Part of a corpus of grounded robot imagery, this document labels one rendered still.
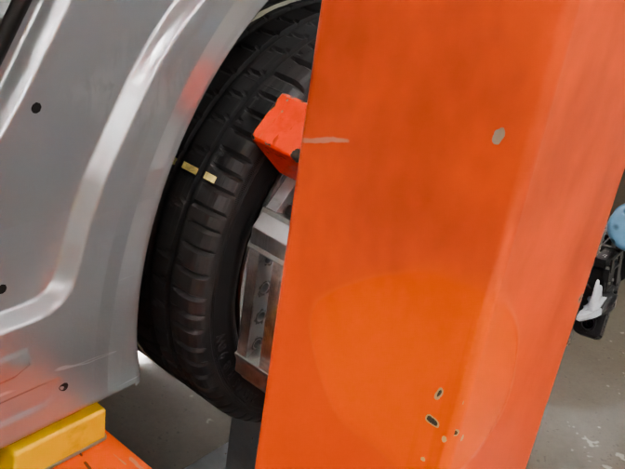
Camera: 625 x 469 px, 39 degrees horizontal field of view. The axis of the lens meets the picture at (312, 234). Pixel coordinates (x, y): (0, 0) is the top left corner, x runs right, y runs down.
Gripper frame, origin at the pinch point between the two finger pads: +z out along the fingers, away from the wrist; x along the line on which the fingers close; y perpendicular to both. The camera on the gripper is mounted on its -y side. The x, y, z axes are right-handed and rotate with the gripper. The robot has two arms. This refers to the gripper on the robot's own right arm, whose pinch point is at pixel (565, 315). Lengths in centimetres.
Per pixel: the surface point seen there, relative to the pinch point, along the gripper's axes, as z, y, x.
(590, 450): -80, -78, -16
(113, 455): 60, -6, -35
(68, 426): 65, 0, -37
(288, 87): 34, 38, -27
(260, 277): 41, 14, -26
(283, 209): 39, 23, -24
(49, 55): 66, 46, -31
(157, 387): -16, -62, -110
